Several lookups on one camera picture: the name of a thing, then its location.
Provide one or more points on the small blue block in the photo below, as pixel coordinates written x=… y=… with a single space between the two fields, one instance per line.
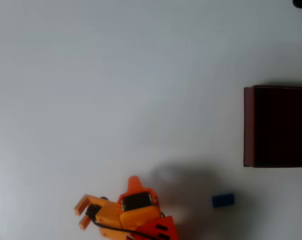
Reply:
x=223 y=200

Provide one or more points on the dark red box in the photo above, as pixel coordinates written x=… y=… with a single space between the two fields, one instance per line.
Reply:
x=278 y=125

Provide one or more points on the orange forked camera mount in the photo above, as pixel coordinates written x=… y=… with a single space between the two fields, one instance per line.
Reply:
x=108 y=215

